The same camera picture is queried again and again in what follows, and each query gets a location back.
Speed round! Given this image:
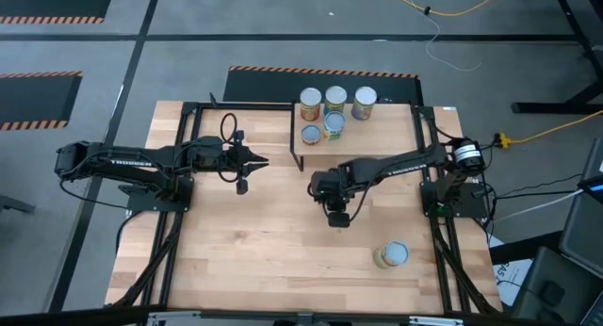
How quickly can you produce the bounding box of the grey equipment case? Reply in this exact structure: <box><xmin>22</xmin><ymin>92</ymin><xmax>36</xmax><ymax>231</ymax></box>
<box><xmin>559</xmin><ymin>137</ymin><xmax>603</xmax><ymax>281</ymax></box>

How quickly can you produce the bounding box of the black aluminium table frame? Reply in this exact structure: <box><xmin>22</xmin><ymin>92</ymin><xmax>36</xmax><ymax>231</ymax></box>
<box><xmin>106</xmin><ymin>101</ymin><xmax>503</xmax><ymax>316</ymax></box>

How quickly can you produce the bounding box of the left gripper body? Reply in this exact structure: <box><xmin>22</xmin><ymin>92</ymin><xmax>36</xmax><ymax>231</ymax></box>
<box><xmin>187</xmin><ymin>130</ymin><xmax>251</xmax><ymax>179</ymax></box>

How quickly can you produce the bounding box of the pineapple rings can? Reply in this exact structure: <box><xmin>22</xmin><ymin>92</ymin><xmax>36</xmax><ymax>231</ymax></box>
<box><xmin>299</xmin><ymin>87</ymin><xmax>323</xmax><ymax>123</ymax></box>

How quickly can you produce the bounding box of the black hazard-striped floor mat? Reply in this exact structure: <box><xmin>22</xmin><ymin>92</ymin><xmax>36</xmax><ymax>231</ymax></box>
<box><xmin>0</xmin><ymin>0</ymin><xmax>117</xmax><ymax>25</ymax></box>
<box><xmin>222</xmin><ymin>65</ymin><xmax>423</xmax><ymax>106</ymax></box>
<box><xmin>0</xmin><ymin>70</ymin><xmax>85</xmax><ymax>132</ymax></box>

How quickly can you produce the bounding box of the silver mount bracket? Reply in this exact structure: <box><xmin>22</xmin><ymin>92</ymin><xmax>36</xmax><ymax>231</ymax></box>
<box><xmin>408</xmin><ymin>315</ymin><xmax>465</xmax><ymax>326</ymax></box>
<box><xmin>146</xmin><ymin>310</ymin><xmax>202</xmax><ymax>326</ymax></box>

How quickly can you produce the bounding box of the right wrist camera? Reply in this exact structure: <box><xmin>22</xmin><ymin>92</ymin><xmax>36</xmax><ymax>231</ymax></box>
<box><xmin>327</xmin><ymin>211</ymin><xmax>351</xmax><ymax>229</ymax></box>

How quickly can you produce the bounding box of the mandarin orange can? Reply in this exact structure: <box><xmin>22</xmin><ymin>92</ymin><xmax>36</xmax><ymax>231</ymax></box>
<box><xmin>372</xmin><ymin>240</ymin><xmax>411</xmax><ymax>270</ymax></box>

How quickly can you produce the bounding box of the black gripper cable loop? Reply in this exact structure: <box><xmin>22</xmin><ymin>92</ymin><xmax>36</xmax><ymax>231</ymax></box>
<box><xmin>220</xmin><ymin>112</ymin><xmax>238</xmax><ymax>146</ymax></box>

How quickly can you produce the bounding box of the black desk leg frame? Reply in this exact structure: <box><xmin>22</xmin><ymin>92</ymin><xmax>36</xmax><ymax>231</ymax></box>
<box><xmin>511</xmin><ymin>0</ymin><xmax>603</xmax><ymax>115</ymax></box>

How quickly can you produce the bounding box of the wooden shelf with black legs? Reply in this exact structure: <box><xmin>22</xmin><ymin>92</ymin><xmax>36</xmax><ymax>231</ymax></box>
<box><xmin>289</xmin><ymin>102</ymin><xmax>419</xmax><ymax>172</ymax></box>

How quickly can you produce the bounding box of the blue mixed fruit can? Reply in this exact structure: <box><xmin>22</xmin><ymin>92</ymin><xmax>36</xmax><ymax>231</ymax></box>
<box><xmin>323</xmin><ymin>85</ymin><xmax>349</xmax><ymax>116</ymax></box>

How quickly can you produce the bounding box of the dark computer tower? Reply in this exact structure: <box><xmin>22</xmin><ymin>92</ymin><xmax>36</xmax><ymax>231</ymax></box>
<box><xmin>511</xmin><ymin>244</ymin><xmax>603</xmax><ymax>326</ymax></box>

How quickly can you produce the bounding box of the green sliced peaches can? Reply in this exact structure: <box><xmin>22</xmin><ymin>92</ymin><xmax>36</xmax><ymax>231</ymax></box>
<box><xmin>301</xmin><ymin>123</ymin><xmax>323</xmax><ymax>147</ymax></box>

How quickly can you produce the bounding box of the yellow extension cable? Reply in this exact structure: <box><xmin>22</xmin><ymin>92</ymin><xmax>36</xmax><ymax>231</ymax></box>
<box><xmin>495</xmin><ymin>107</ymin><xmax>603</xmax><ymax>149</ymax></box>

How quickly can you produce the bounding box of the white printed paper sheet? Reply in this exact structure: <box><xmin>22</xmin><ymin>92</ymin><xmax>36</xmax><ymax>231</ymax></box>
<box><xmin>489</xmin><ymin>236</ymin><xmax>534</xmax><ymax>309</ymax></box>

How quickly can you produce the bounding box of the smiling pineapple cartoon can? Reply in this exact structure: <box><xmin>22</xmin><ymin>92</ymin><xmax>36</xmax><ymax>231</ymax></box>
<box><xmin>350</xmin><ymin>85</ymin><xmax>379</xmax><ymax>122</ymax></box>

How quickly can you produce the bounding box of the tall peach label can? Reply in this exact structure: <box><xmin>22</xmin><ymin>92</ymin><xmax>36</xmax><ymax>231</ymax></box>
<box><xmin>322</xmin><ymin>110</ymin><xmax>347</xmax><ymax>142</ymax></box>

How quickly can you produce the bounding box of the grey furniture foot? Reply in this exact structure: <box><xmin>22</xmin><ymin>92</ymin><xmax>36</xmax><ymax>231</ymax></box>
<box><xmin>0</xmin><ymin>193</ymin><xmax>37</xmax><ymax>216</ymax></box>

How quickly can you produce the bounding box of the small blue-lit screen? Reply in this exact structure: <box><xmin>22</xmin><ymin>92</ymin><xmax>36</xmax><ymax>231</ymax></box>
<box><xmin>578</xmin><ymin>174</ymin><xmax>603</xmax><ymax>205</ymax></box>

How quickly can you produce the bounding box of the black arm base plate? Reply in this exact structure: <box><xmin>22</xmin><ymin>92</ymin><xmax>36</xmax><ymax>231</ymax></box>
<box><xmin>125</xmin><ymin>177</ymin><xmax>195</xmax><ymax>213</ymax></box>
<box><xmin>420</xmin><ymin>180</ymin><xmax>490</xmax><ymax>220</ymax></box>

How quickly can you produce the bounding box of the yellow floor cable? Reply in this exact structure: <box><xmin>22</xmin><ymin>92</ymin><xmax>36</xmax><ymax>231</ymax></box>
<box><xmin>379</xmin><ymin>0</ymin><xmax>509</xmax><ymax>18</ymax></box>

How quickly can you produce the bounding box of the thin white floor cable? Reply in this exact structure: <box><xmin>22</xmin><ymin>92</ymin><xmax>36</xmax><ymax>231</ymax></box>
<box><xmin>399</xmin><ymin>0</ymin><xmax>482</xmax><ymax>73</ymax></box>

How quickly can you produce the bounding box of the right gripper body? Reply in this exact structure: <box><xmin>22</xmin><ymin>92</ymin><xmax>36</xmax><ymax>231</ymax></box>
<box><xmin>308</xmin><ymin>165</ymin><xmax>359</xmax><ymax>213</ymax></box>

